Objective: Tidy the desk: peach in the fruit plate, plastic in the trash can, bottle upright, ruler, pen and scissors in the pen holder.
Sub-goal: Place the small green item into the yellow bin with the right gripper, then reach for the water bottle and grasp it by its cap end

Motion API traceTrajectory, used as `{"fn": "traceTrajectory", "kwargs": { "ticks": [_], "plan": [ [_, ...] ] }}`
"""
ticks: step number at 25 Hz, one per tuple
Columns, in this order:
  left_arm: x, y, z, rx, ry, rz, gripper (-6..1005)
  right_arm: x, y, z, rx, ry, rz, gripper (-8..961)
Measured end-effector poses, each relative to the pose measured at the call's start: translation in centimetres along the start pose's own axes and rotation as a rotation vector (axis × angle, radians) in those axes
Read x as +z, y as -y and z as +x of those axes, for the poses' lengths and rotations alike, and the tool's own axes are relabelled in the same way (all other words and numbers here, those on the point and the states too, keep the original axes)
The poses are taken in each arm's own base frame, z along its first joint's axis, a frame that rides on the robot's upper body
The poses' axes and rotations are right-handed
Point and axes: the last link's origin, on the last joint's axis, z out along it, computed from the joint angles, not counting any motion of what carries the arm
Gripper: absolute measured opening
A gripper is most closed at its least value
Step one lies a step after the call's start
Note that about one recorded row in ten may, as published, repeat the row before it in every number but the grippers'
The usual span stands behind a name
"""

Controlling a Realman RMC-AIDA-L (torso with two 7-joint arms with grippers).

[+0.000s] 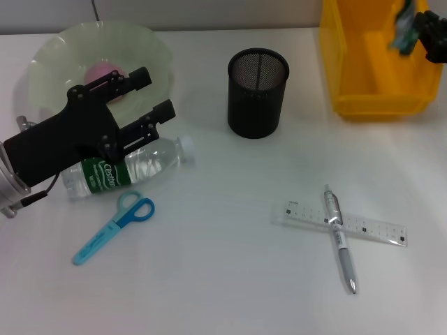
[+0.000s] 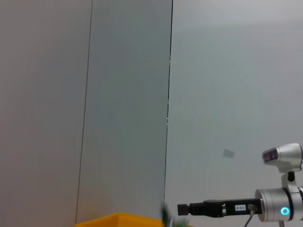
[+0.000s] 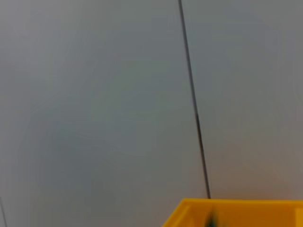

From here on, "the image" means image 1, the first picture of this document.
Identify pink peach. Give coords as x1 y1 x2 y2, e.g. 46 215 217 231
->
85 62 130 105

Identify clear green label water bottle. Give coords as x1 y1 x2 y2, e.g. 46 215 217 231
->
61 135 196 200

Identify green plastic wrapper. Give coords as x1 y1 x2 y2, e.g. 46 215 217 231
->
386 0 420 57

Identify pale green glass fruit plate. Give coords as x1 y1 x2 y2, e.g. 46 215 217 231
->
13 20 175 140

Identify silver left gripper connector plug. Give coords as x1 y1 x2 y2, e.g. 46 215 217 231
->
15 115 38 132

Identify transparent plastic ruler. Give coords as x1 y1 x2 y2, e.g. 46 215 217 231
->
271 199 409 248

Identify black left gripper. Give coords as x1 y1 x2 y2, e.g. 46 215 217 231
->
2 68 177 186

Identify black mesh pen holder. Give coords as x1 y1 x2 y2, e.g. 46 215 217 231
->
227 47 291 140

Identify thin black left gripper cable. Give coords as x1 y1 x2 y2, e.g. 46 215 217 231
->
19 172 60 209

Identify yellow plastic bin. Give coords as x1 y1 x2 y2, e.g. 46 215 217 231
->
319 0 445 122

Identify blue capped scissors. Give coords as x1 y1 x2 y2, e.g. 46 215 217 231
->
72 190 156 267

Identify silver ballpoint pen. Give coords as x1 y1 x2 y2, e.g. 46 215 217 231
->
323 184 359 295

